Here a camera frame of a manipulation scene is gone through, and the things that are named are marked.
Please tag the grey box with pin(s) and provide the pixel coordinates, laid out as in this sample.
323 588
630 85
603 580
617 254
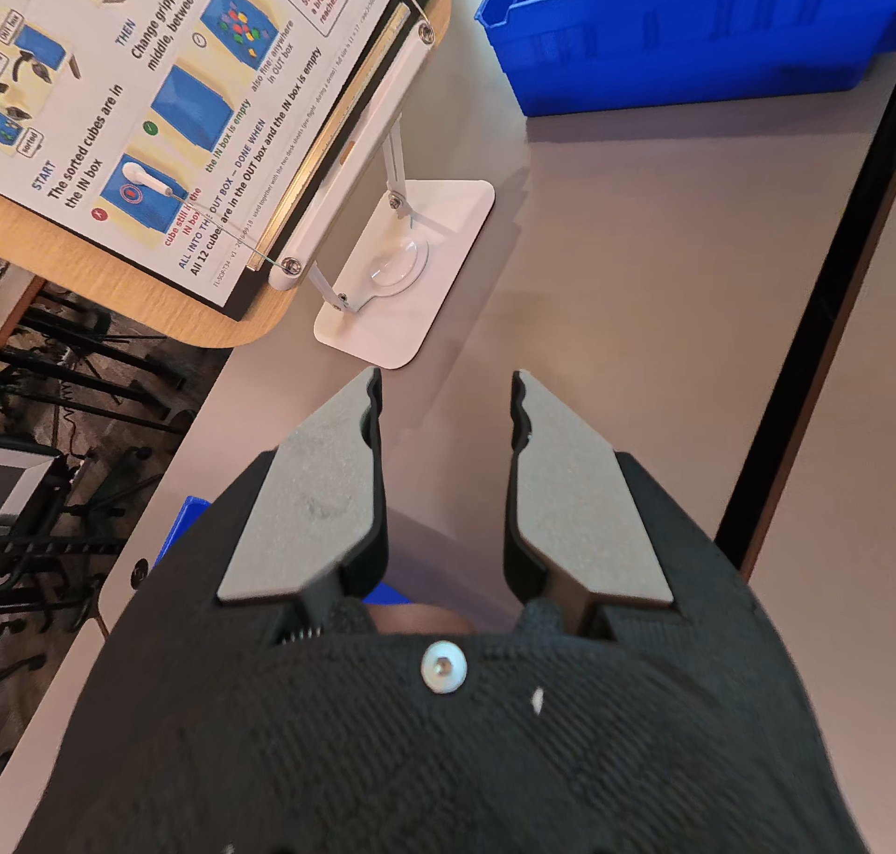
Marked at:
21 476

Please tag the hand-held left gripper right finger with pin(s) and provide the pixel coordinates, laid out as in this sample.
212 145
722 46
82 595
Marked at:
581 511

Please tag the printed instruction sheet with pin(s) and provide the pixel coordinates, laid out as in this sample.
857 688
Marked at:
175 97

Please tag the black tripod stands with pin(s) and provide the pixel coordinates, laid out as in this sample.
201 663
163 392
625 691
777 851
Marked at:
84 371

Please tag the blue plastic bin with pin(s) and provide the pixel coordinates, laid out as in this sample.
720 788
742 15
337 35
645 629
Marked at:
185 518
665 48

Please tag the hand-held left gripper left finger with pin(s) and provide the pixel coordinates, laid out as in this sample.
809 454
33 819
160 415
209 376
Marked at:
308 504

